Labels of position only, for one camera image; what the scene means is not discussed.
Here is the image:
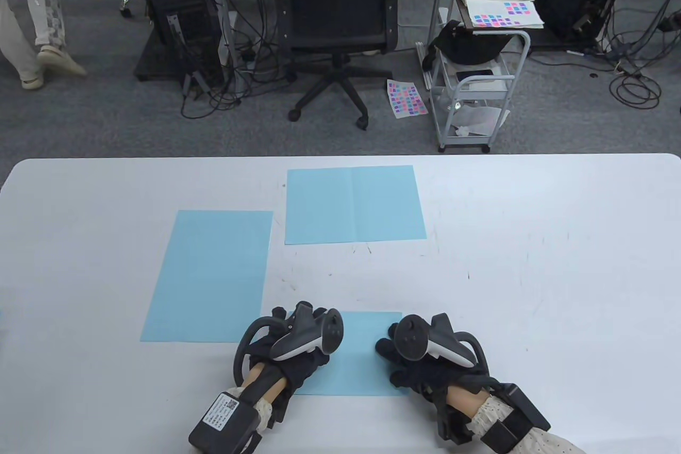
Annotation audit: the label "light blue paper sheet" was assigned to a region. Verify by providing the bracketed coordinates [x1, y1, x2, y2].
[140, 210, 274, 343]
[287, 310, 413, 397]
[285, 166, 427, 245]

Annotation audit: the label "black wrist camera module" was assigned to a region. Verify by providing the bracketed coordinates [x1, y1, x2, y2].
[436, 377, 551, 454]
[189, 390, 264, 454]

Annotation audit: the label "person's left forearm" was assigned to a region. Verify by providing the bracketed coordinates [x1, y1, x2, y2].
[234, 361, 290, 428]

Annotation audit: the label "black bag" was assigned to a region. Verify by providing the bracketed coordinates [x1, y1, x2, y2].
[423, 20, 509, 71]

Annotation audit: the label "black cable bundle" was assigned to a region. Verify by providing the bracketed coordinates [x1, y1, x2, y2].
[180, 0, 290, 120]

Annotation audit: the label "left black white controller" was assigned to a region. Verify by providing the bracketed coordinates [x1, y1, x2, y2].
[234, 302, 345, 385]

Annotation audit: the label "black white controller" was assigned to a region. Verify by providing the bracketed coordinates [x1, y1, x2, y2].
[234, 302, 345, 385]
[394, 314, 490, 369]

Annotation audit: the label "person's right hand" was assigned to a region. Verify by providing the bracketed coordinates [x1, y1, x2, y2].
[375, 316, 500, 396]

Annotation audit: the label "right black white controller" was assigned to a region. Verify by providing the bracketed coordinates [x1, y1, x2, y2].
[394, 314, 490, 369]

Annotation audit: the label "colourful sticker sheet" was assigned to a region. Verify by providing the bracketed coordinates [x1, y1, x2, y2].
[466, 0, 545, 30]
[386, 79, 429, 118]

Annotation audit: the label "black cable coil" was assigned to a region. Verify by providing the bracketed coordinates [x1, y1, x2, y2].
[609, 71, 662, 110]

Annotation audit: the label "left black wrist camera module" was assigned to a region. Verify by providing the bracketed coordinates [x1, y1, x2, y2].
[189, 390, 264, 454]

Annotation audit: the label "white loose papers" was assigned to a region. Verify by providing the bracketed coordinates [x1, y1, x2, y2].
[452, 105, 510, 136]

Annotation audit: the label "white metal cart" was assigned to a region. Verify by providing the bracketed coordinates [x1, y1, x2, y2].
[428, 7, 531, 152]

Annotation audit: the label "black platform base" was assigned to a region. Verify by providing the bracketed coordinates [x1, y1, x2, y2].
[133, 28, 224, 83]

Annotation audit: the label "person's left hand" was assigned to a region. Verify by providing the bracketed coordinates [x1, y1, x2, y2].
[247, 306, 341, 396]

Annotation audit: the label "right black wrist camera module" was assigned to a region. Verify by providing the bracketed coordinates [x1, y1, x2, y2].
[436, 377, 551, 454]

